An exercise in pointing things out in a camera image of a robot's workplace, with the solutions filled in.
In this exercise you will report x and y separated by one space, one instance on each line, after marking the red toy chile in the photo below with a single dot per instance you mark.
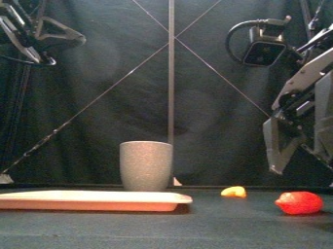
300 203

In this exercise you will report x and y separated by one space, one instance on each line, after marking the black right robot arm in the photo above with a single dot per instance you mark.
319 22

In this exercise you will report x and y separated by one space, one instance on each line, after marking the grey speckled cup bowl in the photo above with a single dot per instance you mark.
146 166

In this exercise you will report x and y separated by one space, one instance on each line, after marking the orange yellow toy pepper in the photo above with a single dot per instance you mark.
234 192

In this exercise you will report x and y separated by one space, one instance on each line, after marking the black cloth backdrop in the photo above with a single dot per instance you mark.
130 97

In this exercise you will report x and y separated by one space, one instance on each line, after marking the small pink wedge piece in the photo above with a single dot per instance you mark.
177 182

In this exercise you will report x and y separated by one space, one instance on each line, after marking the pink flat plastic tray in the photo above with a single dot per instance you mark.
91 200

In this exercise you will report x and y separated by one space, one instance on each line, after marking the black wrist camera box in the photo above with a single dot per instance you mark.
264 51

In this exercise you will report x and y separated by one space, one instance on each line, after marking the grey vertical frame pole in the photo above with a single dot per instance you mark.
172 81

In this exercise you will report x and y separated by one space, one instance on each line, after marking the small pale frame foot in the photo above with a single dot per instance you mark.
4 179

